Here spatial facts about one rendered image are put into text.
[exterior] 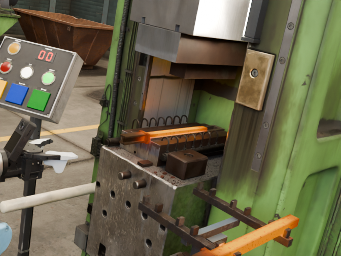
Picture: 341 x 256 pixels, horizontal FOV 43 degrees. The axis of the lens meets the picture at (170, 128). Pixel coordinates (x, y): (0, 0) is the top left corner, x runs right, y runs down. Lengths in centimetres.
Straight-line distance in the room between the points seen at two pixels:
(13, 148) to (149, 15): 63
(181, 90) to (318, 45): 74
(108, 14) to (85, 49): 240
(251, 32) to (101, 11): 921
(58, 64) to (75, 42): 605
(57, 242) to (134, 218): 126
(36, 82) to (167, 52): 59
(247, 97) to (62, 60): 77
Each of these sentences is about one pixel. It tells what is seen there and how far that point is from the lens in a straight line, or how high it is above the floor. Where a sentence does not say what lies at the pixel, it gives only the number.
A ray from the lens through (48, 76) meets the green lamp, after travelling 176.
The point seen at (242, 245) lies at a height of 98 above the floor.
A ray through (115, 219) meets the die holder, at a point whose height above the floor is 68.
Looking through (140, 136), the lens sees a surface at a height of 101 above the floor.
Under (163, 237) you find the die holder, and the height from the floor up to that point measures 73.
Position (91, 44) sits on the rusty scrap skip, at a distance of 807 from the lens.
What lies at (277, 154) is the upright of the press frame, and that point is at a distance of 136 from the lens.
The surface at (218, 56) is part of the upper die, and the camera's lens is 155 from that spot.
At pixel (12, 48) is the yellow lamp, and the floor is 116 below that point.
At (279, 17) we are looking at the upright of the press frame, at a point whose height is 146.
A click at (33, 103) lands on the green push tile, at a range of 174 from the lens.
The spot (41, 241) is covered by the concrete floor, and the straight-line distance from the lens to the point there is 273.
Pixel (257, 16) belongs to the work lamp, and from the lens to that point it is 134.
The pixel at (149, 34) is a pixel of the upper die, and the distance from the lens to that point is 148.
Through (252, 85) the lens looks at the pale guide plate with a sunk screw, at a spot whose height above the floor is 125.
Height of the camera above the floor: 144
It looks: 16 degrees down
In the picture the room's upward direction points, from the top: 11 degrees clockwise
